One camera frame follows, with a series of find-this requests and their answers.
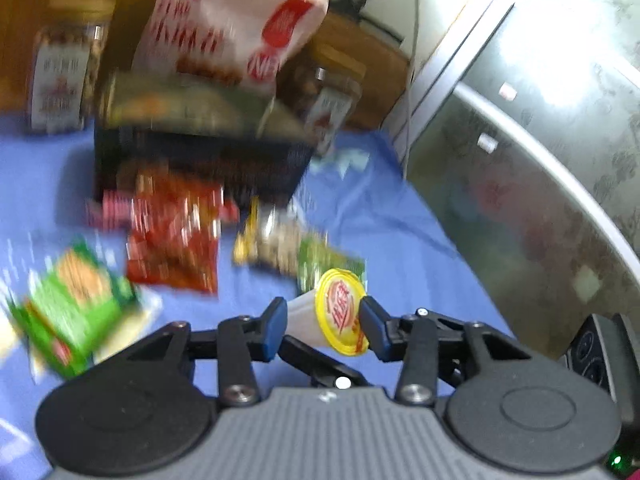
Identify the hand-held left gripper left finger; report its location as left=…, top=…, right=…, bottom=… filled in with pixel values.
left=126, top=297, right=289, bottom=407

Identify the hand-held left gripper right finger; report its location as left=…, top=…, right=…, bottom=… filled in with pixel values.
left=358, top=296, right=532, bottom=407

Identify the yellow-lidded jelly cup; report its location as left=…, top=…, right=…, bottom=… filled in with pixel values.
left=286, top=268, right=371, bottom=355

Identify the small green snack packet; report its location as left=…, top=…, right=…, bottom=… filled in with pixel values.
left=296, top=237, right=367, bottom=297

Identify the yellow nut packet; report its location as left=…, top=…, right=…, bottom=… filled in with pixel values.
left=232, top=197, right=328, bottom=277

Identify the red snack packet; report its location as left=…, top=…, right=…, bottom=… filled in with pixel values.
left=125, top=172, right=225, bottom=295

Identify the black sheep-print tin box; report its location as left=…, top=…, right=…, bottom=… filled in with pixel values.
left=93, top=71, right=321, bottom=212

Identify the large green cracker packet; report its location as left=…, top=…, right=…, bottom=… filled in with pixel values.
left=11, top=240, right=140, bottom=380

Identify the small pink snack packet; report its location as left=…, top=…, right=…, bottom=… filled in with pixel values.
left=85, top=189, right=136, bottom=230

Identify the blue printed blanket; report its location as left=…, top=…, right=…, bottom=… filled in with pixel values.
left=0, top=110, right=517, bottom=480

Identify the silver refrigerator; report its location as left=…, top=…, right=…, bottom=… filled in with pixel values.
left=404, top=0, right=640, bottom=361

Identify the clear jar of dark nuts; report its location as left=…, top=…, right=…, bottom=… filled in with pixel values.
left=280, top=42, right=367, bottom=158

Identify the pink snack bag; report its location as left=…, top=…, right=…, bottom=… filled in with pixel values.
left=131, top=0, right=331, bottom=97

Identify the clear jar of pale nuts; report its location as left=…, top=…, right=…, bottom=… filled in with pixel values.
left=26, top=0, right=117, bottom=136

